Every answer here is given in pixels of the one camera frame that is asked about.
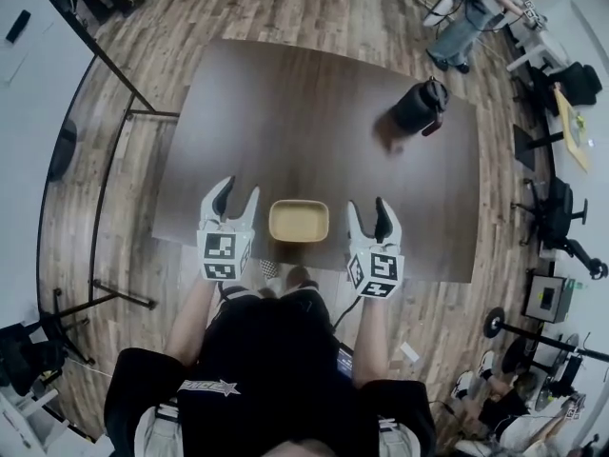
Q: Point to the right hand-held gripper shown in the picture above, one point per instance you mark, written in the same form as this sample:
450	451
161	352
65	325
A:
380	269

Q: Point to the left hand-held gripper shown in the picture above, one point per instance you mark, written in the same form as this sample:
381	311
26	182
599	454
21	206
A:
221	250

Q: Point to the large yellow square bowl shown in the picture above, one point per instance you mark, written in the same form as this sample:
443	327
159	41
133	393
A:
300	241

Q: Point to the person's left forearm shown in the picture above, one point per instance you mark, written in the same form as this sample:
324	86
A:
188	322

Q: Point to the person's right forearm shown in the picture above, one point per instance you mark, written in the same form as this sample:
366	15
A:
371	345

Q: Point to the black whiteboard stand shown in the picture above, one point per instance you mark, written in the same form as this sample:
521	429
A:
152	112

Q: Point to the white paper sheet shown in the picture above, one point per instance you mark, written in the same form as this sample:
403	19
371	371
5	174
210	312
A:
409	352

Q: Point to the black thermos jug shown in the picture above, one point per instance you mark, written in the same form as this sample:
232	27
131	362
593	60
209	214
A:
418	105

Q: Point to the dark waist-worn device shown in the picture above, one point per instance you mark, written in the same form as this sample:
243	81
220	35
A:
344	362

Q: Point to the person's black T-shirt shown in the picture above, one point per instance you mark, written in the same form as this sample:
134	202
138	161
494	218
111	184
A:
266	350

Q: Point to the black stand with round base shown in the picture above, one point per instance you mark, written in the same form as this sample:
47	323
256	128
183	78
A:
495	323

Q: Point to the black office chair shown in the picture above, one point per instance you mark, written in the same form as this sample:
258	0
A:
571	86
556	212

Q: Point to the grey box device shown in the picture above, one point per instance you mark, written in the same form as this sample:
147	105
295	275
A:
547	298

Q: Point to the white whiteboard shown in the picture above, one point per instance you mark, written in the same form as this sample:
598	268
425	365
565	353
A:
24	160

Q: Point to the yellow-topped desk with black base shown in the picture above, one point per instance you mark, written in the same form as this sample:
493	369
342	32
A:
571	122

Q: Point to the white desk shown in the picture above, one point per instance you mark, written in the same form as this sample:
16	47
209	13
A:
542	45

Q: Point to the black bag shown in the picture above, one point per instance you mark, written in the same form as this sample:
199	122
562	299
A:
28	360

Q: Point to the black whiteboard eraser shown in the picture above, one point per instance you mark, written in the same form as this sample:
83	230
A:
18	26

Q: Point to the round black pedestal base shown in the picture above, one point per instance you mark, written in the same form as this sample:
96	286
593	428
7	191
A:
62	150

